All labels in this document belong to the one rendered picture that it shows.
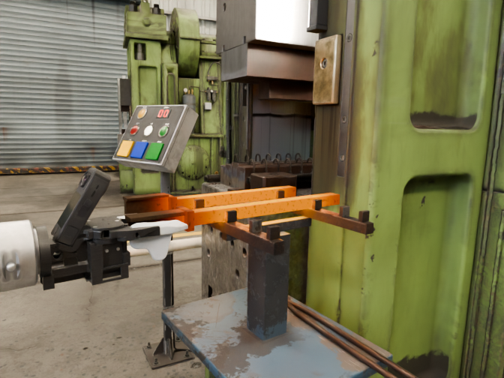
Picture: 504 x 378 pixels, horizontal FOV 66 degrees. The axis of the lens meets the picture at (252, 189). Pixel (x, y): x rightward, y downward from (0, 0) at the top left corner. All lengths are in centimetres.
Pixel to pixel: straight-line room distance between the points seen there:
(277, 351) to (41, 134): 855
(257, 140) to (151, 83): 474
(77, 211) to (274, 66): 84
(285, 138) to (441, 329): 87
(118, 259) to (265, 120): 104
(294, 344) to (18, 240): 52
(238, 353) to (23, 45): 872
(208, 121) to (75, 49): 394
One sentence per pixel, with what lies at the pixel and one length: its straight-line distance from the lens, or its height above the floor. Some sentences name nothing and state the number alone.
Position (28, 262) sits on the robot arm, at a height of 95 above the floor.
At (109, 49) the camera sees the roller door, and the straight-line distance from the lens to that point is 929.
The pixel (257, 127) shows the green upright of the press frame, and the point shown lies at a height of 112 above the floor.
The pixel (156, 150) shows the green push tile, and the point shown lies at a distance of 162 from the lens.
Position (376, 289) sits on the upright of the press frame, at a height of 72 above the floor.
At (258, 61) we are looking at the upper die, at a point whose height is 132.
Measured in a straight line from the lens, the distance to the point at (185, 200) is 78.
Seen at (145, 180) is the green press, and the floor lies 24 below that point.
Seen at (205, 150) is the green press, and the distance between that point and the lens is 618.
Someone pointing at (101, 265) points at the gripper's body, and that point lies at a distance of 60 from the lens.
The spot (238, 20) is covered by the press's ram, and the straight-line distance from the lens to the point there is 130.
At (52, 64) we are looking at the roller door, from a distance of 916.
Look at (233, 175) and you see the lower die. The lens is 129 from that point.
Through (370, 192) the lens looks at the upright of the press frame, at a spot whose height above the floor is 97.
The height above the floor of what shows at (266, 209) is 97.
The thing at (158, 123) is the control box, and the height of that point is 112.
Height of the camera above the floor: 113
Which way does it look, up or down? 10 degrees down
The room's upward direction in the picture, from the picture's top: 1 degrees clockwise
